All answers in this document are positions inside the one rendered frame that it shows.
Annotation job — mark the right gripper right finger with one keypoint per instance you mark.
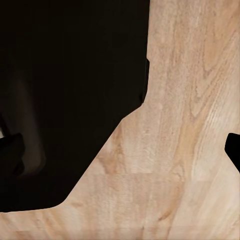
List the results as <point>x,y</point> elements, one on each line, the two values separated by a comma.
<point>232,148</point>

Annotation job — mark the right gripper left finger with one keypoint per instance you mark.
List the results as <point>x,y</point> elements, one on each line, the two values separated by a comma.
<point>12,148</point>

